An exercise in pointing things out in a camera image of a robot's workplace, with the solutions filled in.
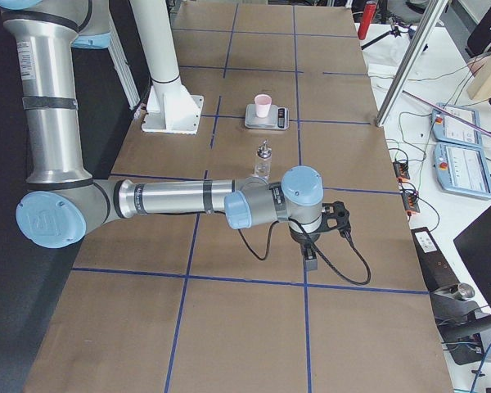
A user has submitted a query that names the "orange connector block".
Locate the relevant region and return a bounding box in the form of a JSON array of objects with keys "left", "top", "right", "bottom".
[
  {"left": 393, "top": 160, "right": 410, "bottom": 183},
  {"left": 401, "top": 188, "right": 420, "bottom": 217}
]

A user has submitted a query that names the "black computer monitor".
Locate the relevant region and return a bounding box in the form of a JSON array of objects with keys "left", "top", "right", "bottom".
[{"left": 453, "top": 206, "right": 491, "bottom": 305}]

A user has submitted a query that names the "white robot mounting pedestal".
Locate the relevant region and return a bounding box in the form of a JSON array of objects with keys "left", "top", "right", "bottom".
[{"left": 130, "top": 1, "right": 204, "bottom": 134}]

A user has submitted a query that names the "lower blue teach pendant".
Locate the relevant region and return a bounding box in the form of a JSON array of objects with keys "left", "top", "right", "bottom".
[{"left": 433, "top": 142, "right": 491, "bottom": 200}]

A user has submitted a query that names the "black desk clamp stand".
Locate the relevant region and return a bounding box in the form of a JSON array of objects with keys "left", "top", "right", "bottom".
[{"left": 430, "top": 283, "right": 491, "bottom": 365}]

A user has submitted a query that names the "blue network cable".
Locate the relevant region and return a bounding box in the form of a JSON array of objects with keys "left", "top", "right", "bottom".
[{"left": 471, "top": 331, "right": 491, "bottom": 393}]

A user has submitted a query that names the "glass sauce bottle steel lid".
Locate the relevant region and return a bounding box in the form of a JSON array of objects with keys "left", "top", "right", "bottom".
[{"left": 254, "top": 140, "right": 272, "bottom": 180}]

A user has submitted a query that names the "black camera cable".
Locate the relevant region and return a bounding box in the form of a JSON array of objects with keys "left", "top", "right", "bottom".
[{"left": 236, "top": 220, "right": 372, "bottom": 286}]

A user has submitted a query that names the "upper blue teach pendant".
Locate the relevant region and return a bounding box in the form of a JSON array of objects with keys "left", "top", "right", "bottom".
[{"left": 431, "top": 102, "right": 482, "bottom": 147}]

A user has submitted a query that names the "blue teach pendant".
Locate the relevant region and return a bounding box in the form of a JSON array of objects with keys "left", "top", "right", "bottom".
[
  {"left": 431, "top": 102, "right": 482, "bottom": 147},
  {"left": 433, "top": 142, "right": 491, "bottom": 200}
]

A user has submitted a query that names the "green handled grabber stick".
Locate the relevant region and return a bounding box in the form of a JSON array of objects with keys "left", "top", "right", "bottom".
[{"left": 403, "top": 90, "right": 491, "bottom": 138}]

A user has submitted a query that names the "pink paper cup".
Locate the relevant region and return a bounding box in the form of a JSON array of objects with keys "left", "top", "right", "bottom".
[{"left": 254, "top": 93, "right": 272, "bottom": 119}]

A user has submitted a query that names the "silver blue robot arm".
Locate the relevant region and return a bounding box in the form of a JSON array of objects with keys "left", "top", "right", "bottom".
[{"left": 0, "top": 1, "right": 326, "bottom": 269}]

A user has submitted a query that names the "red cylindrical bottle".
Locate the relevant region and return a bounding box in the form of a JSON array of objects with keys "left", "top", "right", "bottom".
[{"left": 358, "top": 0, "right": 377, "bottom": 40}]

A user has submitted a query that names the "upper orange connector block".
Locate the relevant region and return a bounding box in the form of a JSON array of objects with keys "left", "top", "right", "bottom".
[{"left": 393, "top": 160, "right": 410, "bottom": 183}]

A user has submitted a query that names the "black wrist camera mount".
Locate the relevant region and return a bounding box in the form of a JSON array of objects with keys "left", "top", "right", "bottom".
[{"left": 316, "top": 201, "right": 351, "bottom": 237}]

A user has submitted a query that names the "black tripod camera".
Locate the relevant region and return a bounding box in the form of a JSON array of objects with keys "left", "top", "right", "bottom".
[{"left": 361, "top": 21, "right": 415, "bottom": 50}]

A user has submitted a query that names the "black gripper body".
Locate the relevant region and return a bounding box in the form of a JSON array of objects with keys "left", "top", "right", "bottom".
[{"left": 289, "top": 223, "right": 320, "bottom": 246}]

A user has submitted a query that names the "aluminium frame post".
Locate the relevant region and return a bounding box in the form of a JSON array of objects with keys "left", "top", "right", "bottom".
[{"left": 375, "top": 0, "right": 448, "bottom": 127}]

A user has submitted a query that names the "silver digital kitchen scale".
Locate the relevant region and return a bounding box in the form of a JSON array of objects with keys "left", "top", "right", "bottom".
[{"left": 245, "top": 104, "right": 289, "bottom": 130}]

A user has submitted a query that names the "black flat device box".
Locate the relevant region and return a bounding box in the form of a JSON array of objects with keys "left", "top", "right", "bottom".
[{"left": 411, "top": 227, "right": 459, "bottom": 292}]

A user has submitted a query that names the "lower orange connector block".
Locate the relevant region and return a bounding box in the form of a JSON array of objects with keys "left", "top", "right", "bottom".
[{"left": 401, "top": 188, "right": 420, "bottom": 217}]

